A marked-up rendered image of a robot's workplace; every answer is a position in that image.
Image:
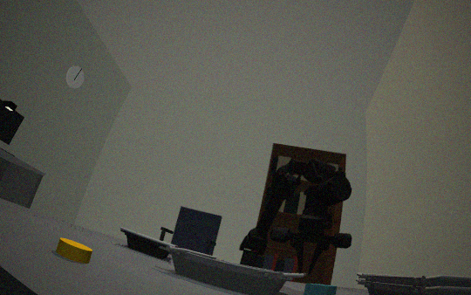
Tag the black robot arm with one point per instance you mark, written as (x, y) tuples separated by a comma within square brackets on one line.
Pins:
[(332, 188)]

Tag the yellow short cylinder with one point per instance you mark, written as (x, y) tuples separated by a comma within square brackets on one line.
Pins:
[(74, 251)]

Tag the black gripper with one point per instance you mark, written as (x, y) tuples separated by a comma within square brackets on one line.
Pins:
[(340, 240)]

